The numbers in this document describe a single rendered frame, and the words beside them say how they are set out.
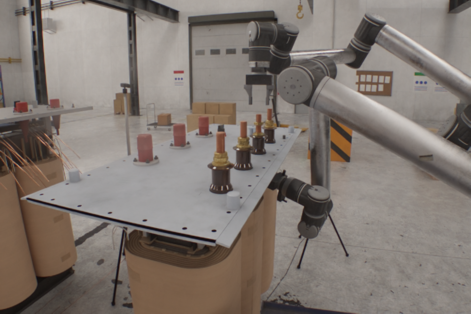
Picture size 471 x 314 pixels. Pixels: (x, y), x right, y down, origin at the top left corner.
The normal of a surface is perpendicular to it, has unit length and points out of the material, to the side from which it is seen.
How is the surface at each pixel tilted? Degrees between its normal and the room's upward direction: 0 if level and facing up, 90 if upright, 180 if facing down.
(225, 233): 11
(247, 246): 90
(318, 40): 90
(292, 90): 101
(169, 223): 0
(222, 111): 90
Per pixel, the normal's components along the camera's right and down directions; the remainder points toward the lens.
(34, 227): 0.22, 0.20
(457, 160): -0.29, -0.17
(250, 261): 0.65, 0.15
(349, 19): -0.32, 0.19
